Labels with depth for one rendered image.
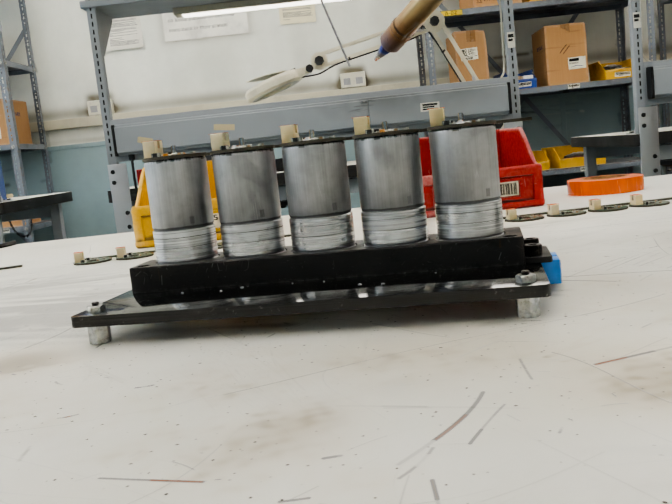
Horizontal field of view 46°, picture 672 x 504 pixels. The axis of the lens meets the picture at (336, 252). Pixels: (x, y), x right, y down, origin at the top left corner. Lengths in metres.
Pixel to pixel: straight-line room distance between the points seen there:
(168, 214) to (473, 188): 0.12
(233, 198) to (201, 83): 4.48
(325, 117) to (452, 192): 2.29
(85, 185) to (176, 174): 4.62
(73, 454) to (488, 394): 0.09
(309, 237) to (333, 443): 0.14
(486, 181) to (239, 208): 0.09
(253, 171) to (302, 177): 0.02
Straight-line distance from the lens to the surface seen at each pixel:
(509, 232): 0.30
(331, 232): 0.29
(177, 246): 0.31
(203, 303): 0.27
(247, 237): 0.30
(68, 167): 4.95
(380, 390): 0.19
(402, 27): 0.27
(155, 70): 4.83
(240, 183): 0.30
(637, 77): 2.80
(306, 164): 0.29
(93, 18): 2.75
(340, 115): 2.57
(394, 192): 0.28
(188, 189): 0.31
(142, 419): 0.19
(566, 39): 4.50
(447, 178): 0.28
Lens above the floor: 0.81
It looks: 7 degrees down
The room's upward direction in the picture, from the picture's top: 6 degrees counter-clockwise
